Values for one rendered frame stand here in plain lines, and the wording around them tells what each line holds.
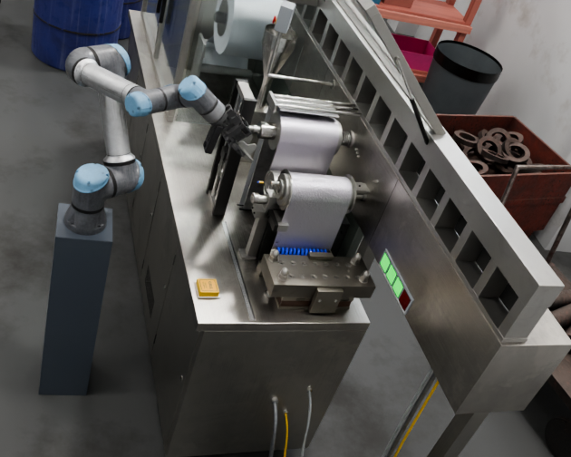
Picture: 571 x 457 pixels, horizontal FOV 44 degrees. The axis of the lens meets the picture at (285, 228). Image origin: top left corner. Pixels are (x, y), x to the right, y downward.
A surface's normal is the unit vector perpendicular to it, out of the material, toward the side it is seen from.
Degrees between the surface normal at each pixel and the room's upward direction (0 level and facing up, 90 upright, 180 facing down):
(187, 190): 0
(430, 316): 90
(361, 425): 0
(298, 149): 92
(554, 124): 90
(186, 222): 0
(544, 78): 90
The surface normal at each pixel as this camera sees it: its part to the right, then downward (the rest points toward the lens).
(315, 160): 0.25, 0.67
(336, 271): 0.27, -0.76
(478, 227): -0.93, -0.05
